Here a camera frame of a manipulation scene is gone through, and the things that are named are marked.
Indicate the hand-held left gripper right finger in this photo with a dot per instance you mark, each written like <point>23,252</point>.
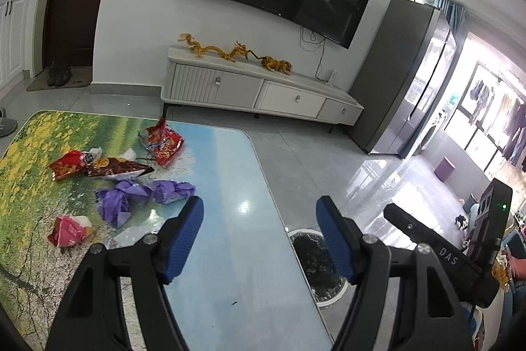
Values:
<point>333,240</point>

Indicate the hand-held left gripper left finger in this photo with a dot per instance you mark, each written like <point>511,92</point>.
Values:
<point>187,240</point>

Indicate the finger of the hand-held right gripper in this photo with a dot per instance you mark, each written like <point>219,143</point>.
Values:
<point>407,223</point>

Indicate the white trash bin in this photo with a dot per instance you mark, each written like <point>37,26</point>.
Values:
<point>312,264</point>

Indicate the small purple paper wad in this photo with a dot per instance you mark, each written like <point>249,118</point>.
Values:
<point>172,190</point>

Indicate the clear plastic wrapper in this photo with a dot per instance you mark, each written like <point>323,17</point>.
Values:
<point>125,238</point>

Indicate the large purple paper wad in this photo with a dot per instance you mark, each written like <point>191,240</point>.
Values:
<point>119,203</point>

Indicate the red and blue snack bag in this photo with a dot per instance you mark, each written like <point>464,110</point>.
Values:
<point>166,147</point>

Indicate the dark brown snack bag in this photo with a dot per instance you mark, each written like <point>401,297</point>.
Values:
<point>115,166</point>

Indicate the pink packet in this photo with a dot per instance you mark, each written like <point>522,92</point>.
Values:
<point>68,231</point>

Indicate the small white tissue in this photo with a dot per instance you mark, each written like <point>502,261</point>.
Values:
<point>96,152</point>

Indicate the plain red snack bag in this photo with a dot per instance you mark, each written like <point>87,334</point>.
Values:
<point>68,166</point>

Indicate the purple stool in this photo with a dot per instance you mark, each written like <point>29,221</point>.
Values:
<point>444,169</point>

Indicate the white washing machine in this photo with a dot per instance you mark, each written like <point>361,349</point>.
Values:
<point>431,133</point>

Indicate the hanging clothes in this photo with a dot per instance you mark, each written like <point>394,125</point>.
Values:
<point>509,120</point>

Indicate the grey refrigerator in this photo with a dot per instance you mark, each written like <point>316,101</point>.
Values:
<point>394,79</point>

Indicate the white television cabinet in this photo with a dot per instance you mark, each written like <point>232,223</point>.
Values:
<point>230,88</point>

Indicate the white power strip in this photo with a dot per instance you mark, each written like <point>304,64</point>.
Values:
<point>332,76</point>

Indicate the golden tiger figurine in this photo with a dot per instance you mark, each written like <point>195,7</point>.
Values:
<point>277,65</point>

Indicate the brown doormat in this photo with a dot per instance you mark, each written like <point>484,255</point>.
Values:
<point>78,81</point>

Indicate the short golden dragon figurine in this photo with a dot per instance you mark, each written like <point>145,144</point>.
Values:
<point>236,51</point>

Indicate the long golden dragon figurine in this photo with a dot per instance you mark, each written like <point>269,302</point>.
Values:
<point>199,45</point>

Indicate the grey slipper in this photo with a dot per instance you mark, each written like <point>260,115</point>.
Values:
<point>6,127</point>

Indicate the blue curtain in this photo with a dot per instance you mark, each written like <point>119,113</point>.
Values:
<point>452,11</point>

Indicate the white cupboard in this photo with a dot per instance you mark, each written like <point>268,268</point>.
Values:
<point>12,42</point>

